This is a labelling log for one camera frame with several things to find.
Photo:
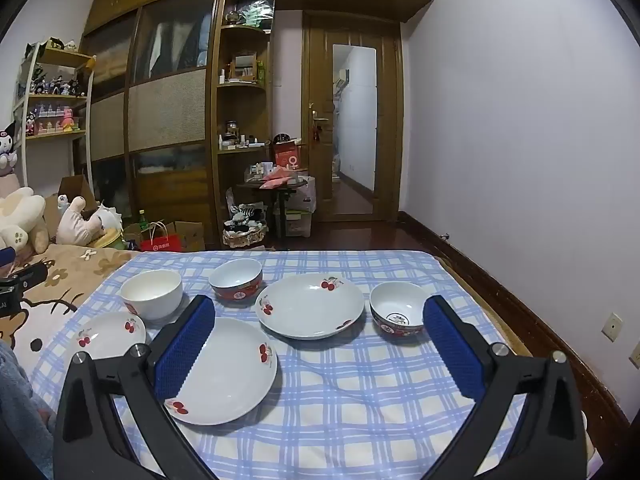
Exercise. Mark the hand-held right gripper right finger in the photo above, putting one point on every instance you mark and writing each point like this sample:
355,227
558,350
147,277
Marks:
452,352

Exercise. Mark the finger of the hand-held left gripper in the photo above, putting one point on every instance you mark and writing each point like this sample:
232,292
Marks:
31,276

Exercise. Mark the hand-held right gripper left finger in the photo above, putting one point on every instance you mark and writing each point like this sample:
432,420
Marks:
184,347

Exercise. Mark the medium cherry print plate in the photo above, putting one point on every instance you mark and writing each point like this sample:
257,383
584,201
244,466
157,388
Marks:
232,375

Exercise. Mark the plain white bowl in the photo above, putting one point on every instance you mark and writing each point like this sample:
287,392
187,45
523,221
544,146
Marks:
150,290

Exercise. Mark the white bowl with red character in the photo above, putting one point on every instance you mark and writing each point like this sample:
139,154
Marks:
400,305

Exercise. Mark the small cherry print plate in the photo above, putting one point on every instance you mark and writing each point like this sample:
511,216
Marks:
107,332

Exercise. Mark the pale blue bowl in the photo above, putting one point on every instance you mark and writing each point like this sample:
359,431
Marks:
235,275

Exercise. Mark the large cherry print plate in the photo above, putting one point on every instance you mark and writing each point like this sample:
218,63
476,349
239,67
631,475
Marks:
310,310

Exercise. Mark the person's left forearm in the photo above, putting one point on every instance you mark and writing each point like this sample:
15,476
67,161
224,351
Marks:
22,410

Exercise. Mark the brown cartoon printed blanket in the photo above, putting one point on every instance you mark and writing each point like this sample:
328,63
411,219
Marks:
60,280

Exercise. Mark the cream plush toy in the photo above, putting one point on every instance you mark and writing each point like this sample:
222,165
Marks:
20,220

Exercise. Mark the pink and white plush toy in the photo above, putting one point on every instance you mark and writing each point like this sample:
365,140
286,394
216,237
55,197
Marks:
75,225

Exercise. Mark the yellow green plush toy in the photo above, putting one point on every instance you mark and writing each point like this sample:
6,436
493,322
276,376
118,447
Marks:
112,240

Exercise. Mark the white spiky plush toy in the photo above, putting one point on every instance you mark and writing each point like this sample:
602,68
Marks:
107,220

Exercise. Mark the open cardboard box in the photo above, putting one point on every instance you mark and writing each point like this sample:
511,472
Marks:
75,187

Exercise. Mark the red paper bag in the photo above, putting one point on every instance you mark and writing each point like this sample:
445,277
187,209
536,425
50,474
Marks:
160,242

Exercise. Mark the black and white plush toy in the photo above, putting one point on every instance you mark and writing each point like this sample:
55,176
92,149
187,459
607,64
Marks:
7,147

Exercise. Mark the brown cardboard box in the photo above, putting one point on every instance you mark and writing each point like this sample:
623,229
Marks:
192,235

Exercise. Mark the blue checked blanket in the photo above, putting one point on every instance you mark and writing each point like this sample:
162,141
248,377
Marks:
350,410

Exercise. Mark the green bottle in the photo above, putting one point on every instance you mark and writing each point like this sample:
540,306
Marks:
142,220

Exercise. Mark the wicker basket with socks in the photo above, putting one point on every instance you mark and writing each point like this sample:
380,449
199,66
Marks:
245,230

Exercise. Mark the white shelf rack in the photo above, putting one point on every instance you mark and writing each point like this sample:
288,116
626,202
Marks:
87,125

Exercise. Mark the clear plastic storage box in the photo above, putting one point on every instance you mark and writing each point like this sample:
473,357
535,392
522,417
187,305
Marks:
295,225

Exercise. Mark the round wooden side table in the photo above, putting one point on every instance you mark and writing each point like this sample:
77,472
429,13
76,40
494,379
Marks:
280,195

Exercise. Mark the row of small figurines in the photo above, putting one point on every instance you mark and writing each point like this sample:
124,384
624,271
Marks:
55,85

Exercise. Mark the pink packet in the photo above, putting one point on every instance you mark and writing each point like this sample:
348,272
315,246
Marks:
277,180

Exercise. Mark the white printed plastic bag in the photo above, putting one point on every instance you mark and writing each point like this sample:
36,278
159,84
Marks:
305,195

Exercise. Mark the wooden wardrobe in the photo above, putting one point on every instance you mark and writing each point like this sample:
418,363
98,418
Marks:
165,110

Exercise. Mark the red gift box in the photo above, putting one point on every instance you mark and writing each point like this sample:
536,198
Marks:
287,157

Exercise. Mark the wooden corner shelf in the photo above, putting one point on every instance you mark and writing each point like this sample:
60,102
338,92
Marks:
220,125

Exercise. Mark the door mirror panel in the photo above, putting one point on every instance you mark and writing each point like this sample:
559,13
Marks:
355,125

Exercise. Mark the wooden door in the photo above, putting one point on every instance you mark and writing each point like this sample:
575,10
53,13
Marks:
317,85

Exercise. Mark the cream wall socket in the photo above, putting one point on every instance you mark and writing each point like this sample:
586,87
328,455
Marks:
612,327
635,355

